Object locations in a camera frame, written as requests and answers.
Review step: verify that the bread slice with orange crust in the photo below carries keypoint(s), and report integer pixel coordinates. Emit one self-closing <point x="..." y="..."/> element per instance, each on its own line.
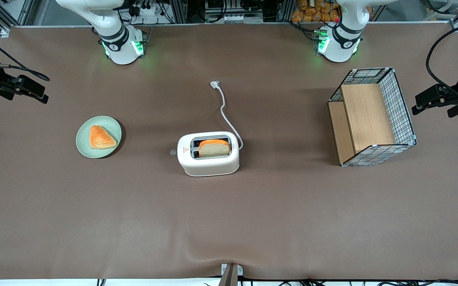
<point x="214" y="149"/>

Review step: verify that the orange triangular pastry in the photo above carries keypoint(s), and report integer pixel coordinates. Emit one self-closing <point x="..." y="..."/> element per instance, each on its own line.
<point x="101" y="138"/>

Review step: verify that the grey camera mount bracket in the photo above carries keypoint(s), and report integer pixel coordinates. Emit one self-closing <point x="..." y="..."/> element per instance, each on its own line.
<point x="231" y="275"/>

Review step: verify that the pale green round plate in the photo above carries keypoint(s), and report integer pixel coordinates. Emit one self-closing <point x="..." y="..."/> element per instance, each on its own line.
<point x="84" y="145"/>

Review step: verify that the light wooden basket shelf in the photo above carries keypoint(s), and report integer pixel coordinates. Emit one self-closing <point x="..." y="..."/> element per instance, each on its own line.
<point x="368" y="117"/>

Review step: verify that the bag of orange buns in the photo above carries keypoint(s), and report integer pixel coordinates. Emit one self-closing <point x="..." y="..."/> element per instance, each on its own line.
<point x="312" y="11"/>

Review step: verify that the white socket strip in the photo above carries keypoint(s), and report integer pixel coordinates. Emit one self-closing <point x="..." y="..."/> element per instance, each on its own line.
<point x="243" y="18"/>

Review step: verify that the white two-slot toaster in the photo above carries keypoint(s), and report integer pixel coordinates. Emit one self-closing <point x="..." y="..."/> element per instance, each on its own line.
<point x="209" y="165"/>

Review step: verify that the white power strip with plugs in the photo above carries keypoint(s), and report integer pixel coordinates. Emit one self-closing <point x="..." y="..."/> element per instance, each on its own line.
<point x="144" y="10"/>

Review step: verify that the brown table cover sheet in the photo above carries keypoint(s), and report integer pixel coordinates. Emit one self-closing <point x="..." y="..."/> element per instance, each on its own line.
<point x="229" y="222"/>

